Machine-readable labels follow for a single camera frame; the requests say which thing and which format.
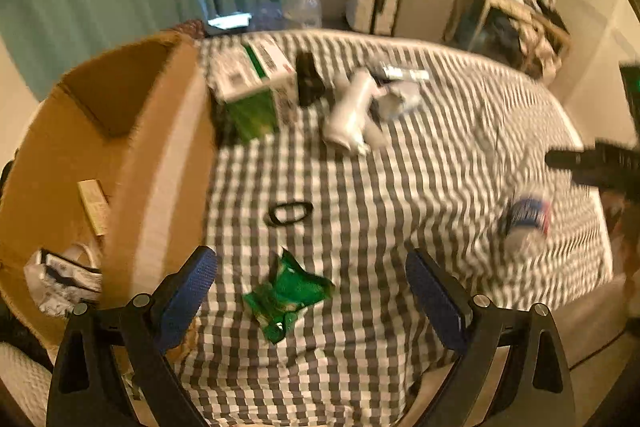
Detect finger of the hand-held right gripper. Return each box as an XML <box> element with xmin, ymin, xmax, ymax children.
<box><xmin>545</xmin><ymin>139</ymin><xmax>640</xmax><ymax>195</ymax></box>

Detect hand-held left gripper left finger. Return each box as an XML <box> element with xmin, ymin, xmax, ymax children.
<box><xmin>46</xmin><ymin>245</ymin><xmax>219</xmax><ymax>427</ymax></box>

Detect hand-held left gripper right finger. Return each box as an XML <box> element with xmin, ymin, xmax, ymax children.
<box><xmin>405</xmin><ymin>248</ymin><xmax>578</xmax><ymax>427</ymax></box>

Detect small blue label bottle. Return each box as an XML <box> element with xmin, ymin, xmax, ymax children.
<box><xmin>500</xmin><ymin>194</ymin><xmax>551</xmax><ymax>255</ymax></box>

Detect green snack wrapper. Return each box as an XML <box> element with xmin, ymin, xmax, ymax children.
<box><xmin>242</xmin><ymin>248</ymin><xmax>336</xmax><ymax>344</ymax></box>

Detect large cardboard box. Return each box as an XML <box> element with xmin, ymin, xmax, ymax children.
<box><xmin>0</xmin><ymin>31</ymin><xmax>221</xmax><ymax>368</ymax></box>

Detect checkered blanket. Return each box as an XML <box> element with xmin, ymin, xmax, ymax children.
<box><xmin>177</xmin><ymin>27</ymin><xmax>613</xmax><ymax>427</ymax></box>

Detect clothes pile on chair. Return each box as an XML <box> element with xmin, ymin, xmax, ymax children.
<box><xmin>495</xmin><ymin>0</ymin><xmax>571</xmax><ymax>78</ymax></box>

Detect white tape roll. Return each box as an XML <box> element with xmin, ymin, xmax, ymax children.
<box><xmin>60</xmin><ymin>244</ymin><xmax>103</xmax><ymax>273</ymax></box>

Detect small beige box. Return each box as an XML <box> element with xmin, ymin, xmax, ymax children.
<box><xmin>77</xmin><ymin>179</ymin><xmax>111</xmax><ymax>238</ymax></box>

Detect crumpled plastic packet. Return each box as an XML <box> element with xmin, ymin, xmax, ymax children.
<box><xmin>24</xmin><ymin>248</ymin><xmax>103</xmax><ymax>318</ymax></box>

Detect white knit cloth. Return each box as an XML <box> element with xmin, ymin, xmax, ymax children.
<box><xmin>0</xmin><ymin>342</ymin><xmax>56</xmax><ymax>427</ymax></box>

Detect grey crumpled wrapper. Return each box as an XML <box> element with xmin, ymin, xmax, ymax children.
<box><xmin>372</xmin><ymin>82</ymin><xmax>423</xmax><ymax>122</ymax></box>

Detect white hair dryer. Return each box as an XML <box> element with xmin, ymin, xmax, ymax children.
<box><xmin>322</xmin><ymin>69</ymin><xmax>388</xmax><ymax>156</ymax></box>

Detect white tube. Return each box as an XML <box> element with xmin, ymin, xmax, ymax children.
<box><xmin>380</xmin><ymin>64</ymin><xmax>431</xmax><ymax>81</ymax></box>

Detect green and white carton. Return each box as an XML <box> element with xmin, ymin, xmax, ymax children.
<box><xmin>209</xmin><ymin>39</ymin><xmax>298</xmax><ymax>142</ymax></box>

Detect small black box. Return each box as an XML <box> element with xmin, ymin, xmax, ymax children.
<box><xmin>295</xmin><ymin>52</ymin><xmax>326</xmax><ymax>108</ymax></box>

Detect patterned brown box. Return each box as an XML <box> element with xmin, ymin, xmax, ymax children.
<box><xmin>175</xmin><ymin>19</ymin><xmax>208</xmax><ymax>38</ymax></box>

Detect white flat box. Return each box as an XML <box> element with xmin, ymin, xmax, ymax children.
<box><xmin>207</xmin><ymin>12</ymin><xmax>251</xmax><ymax>30</ymax></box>

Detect large clear water jug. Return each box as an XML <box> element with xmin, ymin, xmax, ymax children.
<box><xmin>282</xmin><ymin>0</ymin><xmax>322</xmax><ymax>30</ymax></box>

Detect black hair tie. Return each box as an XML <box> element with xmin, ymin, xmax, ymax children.
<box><xmin>263</xmin><ymin>202</ymin><xmax>313</xmax><ymax>226</ymax></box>

